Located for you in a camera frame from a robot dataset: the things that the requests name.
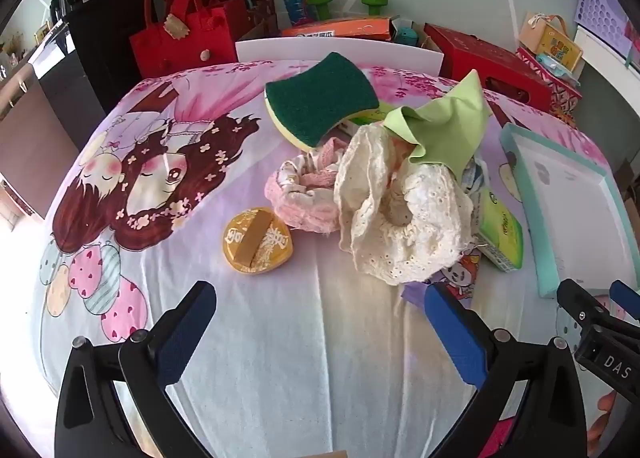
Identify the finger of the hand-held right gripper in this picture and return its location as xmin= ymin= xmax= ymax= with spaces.
xmin=609 ymin=279 xmax=640 ymax=325
xmin=556 ymin=278 xmax=608 ymax=335

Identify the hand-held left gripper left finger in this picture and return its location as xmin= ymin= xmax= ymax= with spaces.
xmin=54 ymin=281 xmax=218 ymax=458

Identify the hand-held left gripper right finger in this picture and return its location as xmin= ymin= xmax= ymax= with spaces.
xmin=424 ymin=282 xmax=588 ymax=458

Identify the purple baby wipes packet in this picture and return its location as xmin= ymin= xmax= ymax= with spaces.
xmin=400 ymin=251 xmax=483 ymax=311

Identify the white tray with teal rim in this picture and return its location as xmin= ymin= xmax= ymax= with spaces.
xmin=500 ymin=122 xmax=623 ymax=299

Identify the green tissue pack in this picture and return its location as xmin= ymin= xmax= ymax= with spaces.
xmin=472 ymin=188 xmax=524 ymax=273

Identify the yellow round powder puff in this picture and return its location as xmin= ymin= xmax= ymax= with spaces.
xmin=222 ymin=207 xmax=293 ymax=276

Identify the cream lace scrunchie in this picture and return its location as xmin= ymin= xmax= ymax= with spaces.
xmin=334 ymin=125 xmax=475 ymax=286

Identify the light blue face mask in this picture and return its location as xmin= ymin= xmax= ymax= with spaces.
xmin=462 ymin=158 xmax=490 ymax=195

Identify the pink fabric headband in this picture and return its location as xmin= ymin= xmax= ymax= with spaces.
xmin=264 ymin=153 xmax=351 ymax=235

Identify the light green cloth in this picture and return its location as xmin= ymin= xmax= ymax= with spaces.
xmin=382 ymin=69 xmax=491 ymax=179

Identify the pink white crochet cloth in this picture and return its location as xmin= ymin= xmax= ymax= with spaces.
xmin=305 ymin=135 xmax=353 ymax=189

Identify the green and yellow sponge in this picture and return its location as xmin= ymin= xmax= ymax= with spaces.
xmin=264 ymin=52 xmax=381 ymax=149

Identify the person's right hand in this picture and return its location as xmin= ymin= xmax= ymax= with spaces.
xmin=587 ymin=389 xmax=620 ymax=445

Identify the cartoon printed bed sheet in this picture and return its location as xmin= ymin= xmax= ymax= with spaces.
xmin=30 ymin=61 xmax=640 ymax=458

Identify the red patterned tin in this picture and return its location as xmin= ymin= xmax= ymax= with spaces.
xmin=515 ymin=48 xmax=583 ymax=112

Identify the white counter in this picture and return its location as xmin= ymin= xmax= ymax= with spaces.
xmin=575 ymin=23 xmax=640 ymax=106

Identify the blue wipes pack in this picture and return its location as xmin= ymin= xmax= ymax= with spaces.
xmin=537 ymin=53 xmax=581 ymax=80

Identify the red cardboard box with slot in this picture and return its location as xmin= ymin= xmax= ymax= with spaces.
xmin=424 ymin=23 xmax=553 ymax=112

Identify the dark brown cabinet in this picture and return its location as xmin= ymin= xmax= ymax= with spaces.
xmin=0 ymin=23 xmax=101 ymax=219

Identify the black cabinet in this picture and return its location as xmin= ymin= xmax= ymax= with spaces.
xmin=67 ymin=3 xmax=151 ymax=112

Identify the purple perforated board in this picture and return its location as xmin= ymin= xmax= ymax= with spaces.
xmin=575 ymin=0 xmax=640 ymax=56

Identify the red felt handbag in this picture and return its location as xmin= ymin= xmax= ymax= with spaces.
xmin=129 ymin=0 xmax=238 ymax=79

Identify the orange cardboard box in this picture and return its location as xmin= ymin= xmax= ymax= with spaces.
xmin=235 ymin=36 xmax=445 ymax=76

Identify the dark red open box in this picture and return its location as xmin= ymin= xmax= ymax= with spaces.
xmin=222 ymin=0 xmax=279 ymax=42

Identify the long orange box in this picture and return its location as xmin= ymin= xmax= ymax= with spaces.
xmin=280 ymin=16 xmax=401 ymax=43

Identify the clear water bottle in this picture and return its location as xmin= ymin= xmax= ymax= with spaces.
xmin=283 ymin=0 xmax=313 ymax=26

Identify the beige carry box with handle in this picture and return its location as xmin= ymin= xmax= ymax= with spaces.
xmin=519 ymin=12 xmax=585 ymax=74

